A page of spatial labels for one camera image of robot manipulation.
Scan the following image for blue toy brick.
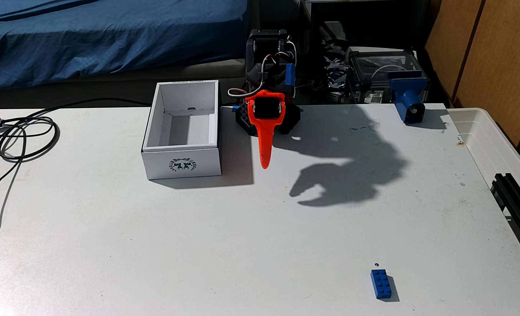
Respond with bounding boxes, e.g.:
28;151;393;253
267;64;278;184
371;269;393;300

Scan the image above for white cardboard box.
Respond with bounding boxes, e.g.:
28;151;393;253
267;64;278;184
141;80;222;181

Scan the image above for blue bed sheet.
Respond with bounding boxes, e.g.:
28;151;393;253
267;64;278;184
0;0;248;93

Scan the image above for white plastic bin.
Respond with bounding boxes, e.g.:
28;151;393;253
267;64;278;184
448;107;520;207

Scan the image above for wooden cabinet doors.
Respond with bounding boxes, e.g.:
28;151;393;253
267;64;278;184
425;0;520;176

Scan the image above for black aluminium extrusion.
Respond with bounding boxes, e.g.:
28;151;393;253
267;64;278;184
490;173;520;279

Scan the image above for clear enclosure black frame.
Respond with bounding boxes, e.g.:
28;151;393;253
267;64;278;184
345;47;423;104

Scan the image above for blue printed clamp mount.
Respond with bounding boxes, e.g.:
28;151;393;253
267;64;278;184
388;70;428;125

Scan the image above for black coiled cable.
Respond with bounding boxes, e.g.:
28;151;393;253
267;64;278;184
0;97;152;255

